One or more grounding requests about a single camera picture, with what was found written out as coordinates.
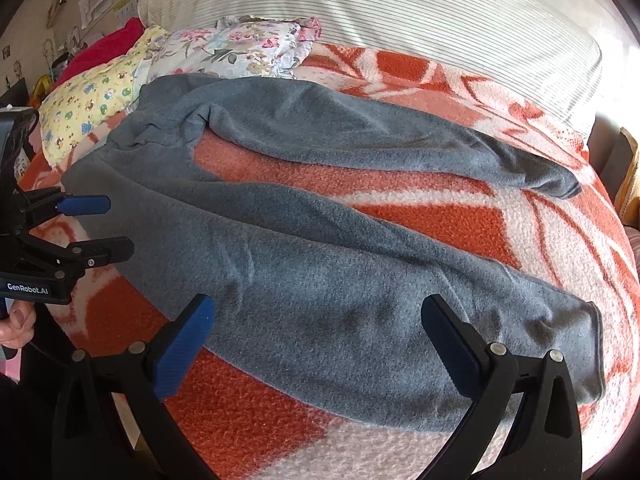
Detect red cloth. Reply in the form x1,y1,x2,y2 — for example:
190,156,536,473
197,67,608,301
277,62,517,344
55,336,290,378
53,18,145,89

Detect grey fleece pants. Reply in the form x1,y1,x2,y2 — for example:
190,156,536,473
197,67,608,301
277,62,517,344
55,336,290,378
62,74,605,431

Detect white striped mattress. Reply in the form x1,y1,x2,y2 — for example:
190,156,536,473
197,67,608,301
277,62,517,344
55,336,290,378
138,0,603,134

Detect orange white floral blanket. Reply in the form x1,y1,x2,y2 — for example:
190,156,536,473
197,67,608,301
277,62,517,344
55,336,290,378
16,42,640,480

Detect yellow cartoon print pillow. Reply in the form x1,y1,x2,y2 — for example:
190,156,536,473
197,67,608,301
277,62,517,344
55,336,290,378
38,26,169,166

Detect floral ruffled pillow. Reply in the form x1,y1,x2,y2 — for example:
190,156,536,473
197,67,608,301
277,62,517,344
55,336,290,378
126,15,322,114

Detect person's left hand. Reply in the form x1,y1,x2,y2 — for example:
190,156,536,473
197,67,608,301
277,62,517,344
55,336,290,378
0,301,36,350

